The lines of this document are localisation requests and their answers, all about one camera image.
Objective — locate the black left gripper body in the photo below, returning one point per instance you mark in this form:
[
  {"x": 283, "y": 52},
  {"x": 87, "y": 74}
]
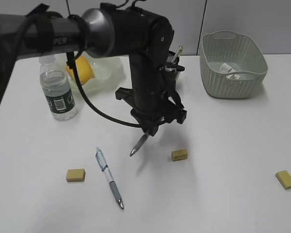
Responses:
[{"x": 152, "y": 98}]

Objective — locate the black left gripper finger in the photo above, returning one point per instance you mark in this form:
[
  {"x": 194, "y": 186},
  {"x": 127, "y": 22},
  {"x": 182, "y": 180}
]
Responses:
[
  {"x": 146, "y": 127},
  {"x": 153, "y": 129}
]

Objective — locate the grey and white pen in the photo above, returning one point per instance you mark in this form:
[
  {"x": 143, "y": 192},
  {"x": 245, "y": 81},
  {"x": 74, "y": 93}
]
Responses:
[{"x": 139, "y": 144}]

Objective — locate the blue and white pen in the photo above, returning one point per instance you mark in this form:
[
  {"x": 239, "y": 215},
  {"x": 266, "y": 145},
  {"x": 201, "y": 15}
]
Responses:
[{"x": 107, "y": 172}]

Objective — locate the beige and white pen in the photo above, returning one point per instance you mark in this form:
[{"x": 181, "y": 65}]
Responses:
[{"x": 177, "y": 54}]

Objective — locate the yellow mango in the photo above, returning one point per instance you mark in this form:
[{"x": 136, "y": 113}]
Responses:
[{"x": 84, "y": 70}]

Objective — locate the white waste paper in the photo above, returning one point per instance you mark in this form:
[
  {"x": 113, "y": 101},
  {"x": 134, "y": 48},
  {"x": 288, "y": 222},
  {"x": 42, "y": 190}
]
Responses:
[{"x": 225, "y": 68}]

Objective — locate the yellow eraser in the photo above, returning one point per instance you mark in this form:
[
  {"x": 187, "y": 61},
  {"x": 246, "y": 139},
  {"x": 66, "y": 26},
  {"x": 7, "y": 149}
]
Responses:
[
  {"x": 284, "y": 178},
  {"x": 178, "y": 155},
  {"x": 75, "y": 175}
]

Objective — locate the clear water bottle green label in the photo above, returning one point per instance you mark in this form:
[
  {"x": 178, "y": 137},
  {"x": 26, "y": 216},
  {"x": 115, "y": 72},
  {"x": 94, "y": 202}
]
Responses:
[{"x": 56, "y": 87}]

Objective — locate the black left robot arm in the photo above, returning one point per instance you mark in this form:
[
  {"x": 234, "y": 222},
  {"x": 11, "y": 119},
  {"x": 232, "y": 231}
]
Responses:
[{"x": 106, "y": 31}]

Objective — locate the black mesh pen holder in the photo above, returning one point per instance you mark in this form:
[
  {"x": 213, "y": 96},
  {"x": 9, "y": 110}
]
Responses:
[{"x": 171, "y": 73}]

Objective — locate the translucent green wavy plate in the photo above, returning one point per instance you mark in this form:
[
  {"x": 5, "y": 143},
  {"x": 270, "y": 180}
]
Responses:
[{"x": 108, "y": 74}]

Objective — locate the pale green woven basket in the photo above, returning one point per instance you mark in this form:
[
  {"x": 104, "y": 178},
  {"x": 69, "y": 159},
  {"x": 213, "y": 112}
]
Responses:
[{"x": 242, "y": 54}]

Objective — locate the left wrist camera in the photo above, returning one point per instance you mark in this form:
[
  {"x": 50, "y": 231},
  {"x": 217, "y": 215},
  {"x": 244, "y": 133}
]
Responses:
[{"x": 176, "y": 66}]

